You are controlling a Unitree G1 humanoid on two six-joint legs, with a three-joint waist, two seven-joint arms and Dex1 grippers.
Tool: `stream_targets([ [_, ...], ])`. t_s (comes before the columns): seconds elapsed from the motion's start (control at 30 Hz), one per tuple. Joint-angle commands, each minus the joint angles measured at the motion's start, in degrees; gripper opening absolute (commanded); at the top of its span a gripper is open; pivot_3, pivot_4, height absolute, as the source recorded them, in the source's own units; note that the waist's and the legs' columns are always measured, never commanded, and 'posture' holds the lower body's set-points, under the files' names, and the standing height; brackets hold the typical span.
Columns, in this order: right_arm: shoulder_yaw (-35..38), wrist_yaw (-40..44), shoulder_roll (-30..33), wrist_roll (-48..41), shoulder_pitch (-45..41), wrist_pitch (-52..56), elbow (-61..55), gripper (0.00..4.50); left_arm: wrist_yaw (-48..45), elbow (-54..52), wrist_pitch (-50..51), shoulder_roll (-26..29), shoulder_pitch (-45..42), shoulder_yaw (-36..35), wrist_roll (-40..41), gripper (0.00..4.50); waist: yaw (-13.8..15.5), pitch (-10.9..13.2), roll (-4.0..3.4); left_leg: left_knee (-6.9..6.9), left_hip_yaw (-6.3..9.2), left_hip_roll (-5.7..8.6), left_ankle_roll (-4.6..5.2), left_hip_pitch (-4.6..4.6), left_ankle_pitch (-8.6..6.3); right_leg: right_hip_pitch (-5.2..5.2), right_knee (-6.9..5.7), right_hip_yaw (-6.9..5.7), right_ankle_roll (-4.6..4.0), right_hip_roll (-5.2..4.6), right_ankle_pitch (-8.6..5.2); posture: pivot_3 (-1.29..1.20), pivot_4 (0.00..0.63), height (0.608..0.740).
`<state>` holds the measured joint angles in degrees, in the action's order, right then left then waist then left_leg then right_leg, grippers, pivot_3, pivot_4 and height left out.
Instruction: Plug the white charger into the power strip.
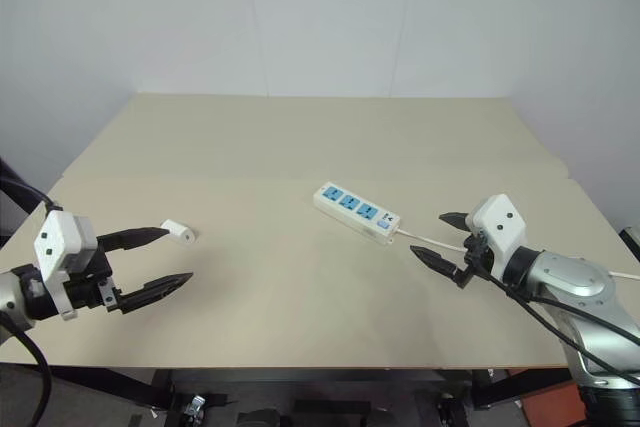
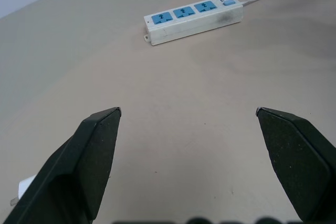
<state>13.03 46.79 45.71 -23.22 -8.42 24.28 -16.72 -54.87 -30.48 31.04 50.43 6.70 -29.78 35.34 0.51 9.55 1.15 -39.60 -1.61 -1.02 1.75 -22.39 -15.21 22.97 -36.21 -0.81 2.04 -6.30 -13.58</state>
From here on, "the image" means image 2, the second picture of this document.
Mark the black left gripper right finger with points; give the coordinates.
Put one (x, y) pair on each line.
(296, 161)

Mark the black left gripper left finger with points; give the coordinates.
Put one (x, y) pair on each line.
(78, 166)

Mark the white plug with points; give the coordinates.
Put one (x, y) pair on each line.
(23, 186)

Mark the white power strip blue sockets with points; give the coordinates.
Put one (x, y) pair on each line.
(193, 19)

